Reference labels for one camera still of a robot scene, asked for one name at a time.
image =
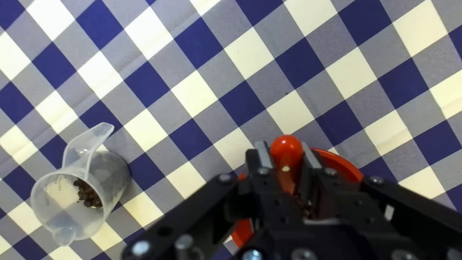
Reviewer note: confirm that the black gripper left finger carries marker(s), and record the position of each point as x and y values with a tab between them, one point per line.
261	167

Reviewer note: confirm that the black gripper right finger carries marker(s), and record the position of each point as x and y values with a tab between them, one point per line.
314	171

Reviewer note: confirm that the red plastic bowl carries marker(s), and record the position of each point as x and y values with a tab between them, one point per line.
245	229

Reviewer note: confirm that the red plastic spoon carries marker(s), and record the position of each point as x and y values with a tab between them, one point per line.
287	153

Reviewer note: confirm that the clear plastic measuring jug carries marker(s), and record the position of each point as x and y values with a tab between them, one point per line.
74	202

